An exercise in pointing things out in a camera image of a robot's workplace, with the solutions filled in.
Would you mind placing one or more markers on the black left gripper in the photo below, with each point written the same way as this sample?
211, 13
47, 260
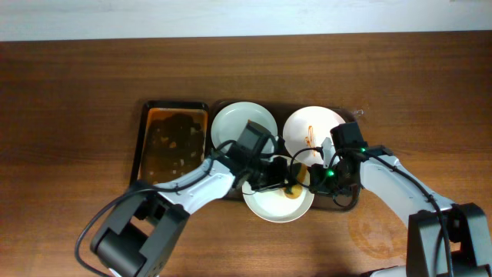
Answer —
277, 174

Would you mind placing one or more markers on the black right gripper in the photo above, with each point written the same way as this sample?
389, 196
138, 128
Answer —
317, 178

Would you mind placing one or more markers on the white plate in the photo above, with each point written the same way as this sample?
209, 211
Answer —
230, 122
308, 127
272, 205

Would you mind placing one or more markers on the yellow green sponge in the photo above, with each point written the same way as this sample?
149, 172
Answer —
294, 191

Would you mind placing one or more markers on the white plate front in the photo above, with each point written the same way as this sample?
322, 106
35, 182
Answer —
272, 205

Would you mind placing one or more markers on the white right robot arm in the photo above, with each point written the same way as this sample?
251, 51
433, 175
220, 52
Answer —
443, 238

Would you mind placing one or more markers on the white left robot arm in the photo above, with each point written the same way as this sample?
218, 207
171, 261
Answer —
144, 224

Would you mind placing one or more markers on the large brown serving tray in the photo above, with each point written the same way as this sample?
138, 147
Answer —
281, 112

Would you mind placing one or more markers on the small black soapy tray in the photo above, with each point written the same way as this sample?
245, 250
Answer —
172, 140

